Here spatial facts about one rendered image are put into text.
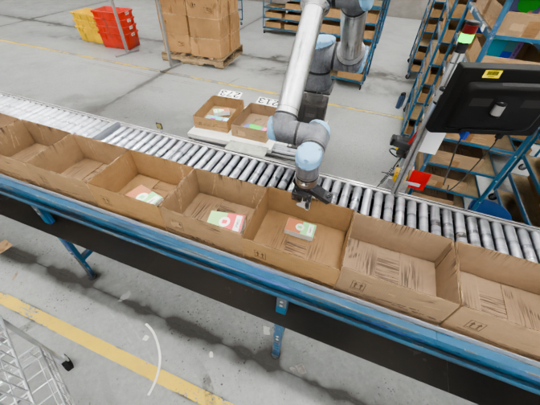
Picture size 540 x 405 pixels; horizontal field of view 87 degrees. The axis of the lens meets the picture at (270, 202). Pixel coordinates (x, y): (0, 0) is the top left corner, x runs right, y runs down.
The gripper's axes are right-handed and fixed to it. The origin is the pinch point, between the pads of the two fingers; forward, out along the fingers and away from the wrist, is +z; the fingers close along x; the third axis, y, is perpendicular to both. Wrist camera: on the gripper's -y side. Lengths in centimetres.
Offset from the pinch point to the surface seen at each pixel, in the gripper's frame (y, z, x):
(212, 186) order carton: 50, 5, 1
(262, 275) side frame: 8.8, 0.8, 35.5
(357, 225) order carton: -22.1, 3.4, 0.2
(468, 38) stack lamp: -42, -42, -70
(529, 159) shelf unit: -153, 91, -156
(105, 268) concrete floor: 141, 91, 49
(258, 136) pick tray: 57, 41, -69
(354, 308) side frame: -28.1, 0.8, 35.5
